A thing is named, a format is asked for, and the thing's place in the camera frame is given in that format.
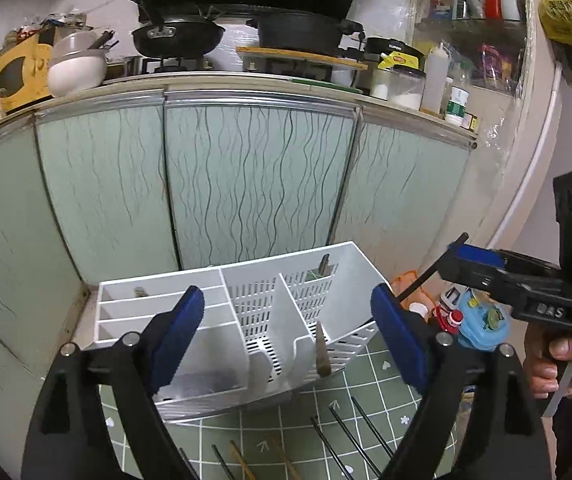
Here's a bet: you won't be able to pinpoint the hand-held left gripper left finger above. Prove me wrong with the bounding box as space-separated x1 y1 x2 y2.
20 285 205 480

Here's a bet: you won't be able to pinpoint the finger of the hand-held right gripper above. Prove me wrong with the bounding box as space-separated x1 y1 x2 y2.
448 244 507 268
438 255 514 311

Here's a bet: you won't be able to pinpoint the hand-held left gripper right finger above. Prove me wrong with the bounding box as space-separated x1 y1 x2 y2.
370 284 552 480

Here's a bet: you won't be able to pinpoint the white utensil holder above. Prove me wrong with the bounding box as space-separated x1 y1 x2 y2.
94 241 391 423

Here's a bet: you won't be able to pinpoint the wooden chopstick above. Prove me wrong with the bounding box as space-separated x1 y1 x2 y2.
269 436 305 480
229 440 259 480

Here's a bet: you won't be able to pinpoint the person's right hand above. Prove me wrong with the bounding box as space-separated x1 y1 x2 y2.
523 321 572 401

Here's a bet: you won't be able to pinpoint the green grid tablecloth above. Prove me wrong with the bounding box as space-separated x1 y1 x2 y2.
98 330 472 480

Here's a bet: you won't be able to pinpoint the red-capped sauce bottle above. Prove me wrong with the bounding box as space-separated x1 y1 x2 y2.
433 289 467 335

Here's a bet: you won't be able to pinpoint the blue plastic container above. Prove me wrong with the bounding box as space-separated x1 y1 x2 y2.
456 290 511 352

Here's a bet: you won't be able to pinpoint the orange plastic bag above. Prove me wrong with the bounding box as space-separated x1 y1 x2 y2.
391 270 434 311

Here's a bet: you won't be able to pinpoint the green wavy cabinet door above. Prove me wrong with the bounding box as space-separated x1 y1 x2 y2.
333 109 473 281
165 91 361 270
34 91 183 283
0 110 86 376

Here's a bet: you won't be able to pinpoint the white jar green label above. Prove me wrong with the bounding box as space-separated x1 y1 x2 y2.
445 86 469 127

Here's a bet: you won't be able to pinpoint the white squeeze bottle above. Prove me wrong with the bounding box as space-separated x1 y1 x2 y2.
422 42 454 115

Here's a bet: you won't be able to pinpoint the clear jar white powder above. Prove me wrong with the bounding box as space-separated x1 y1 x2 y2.
370 57 425 110

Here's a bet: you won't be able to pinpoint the colourful snack packets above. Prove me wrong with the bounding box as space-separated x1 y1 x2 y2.
481 42 523 93

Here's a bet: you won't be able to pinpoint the black electric appliance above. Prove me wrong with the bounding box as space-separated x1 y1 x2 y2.
365 36 424 67

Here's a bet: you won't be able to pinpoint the wooden cutting board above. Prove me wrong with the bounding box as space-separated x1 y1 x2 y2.
236 46 369 72

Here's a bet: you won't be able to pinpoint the gas stove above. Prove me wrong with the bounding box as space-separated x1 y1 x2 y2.
106 55 217 80

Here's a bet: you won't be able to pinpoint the black cooking pot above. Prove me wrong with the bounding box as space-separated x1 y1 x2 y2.
247 10 367 56

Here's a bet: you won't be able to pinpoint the black wok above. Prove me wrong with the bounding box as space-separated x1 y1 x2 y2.
130 0 227 58

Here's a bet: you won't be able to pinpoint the yellow countertop appliance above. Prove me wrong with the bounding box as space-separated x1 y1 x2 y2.
0 35 55 112

